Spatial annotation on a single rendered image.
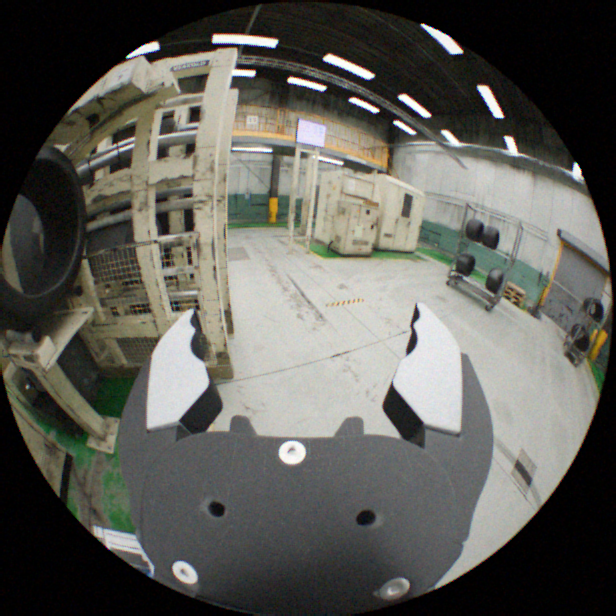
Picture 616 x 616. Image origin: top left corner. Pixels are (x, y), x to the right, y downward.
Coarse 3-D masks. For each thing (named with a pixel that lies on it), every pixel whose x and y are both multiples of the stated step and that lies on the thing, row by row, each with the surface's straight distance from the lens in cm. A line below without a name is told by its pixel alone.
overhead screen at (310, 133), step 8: (304, 120) 434; (304, 128) 428; (312, 128) 436; (320, 128) 444; (296, 136) 416; (304, 136) 422; (312, 136) 430; (320, 136) 438; (312, 144) 425; (320, 144) 434
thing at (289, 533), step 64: (192, 448) 6; (256, 448) 5; (320, 448) 5; (384, 448) 5; (192, 512) 5; (256, 512) 5; (320, 512) 5; (384, 512) 5; (448, 512) 5; (192, 576) 6; (256, 576) 5; (320, 576) 5; (384, 576) 5
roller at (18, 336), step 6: (12, 330) 102; (18, 330) 94; (24, 330) 87; (30, 330) 81; (36, 330) 80; (6, 336) 110; (12, 336) 101; (18, 336) 93; (24, 336) 86; (30, 336) 81; (36, 336) 80; (30, 342) 85; (36, 342) 80
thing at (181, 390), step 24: (192, 312) 12; (168, 336) 11; (192, 336) 10; (168, 360) 9; (192, 360) 8; (168, 384) 8; (192, 384) 7; (168, 408) 7; (192, 408) 7; (216, 408) 8; (192, 432) 8
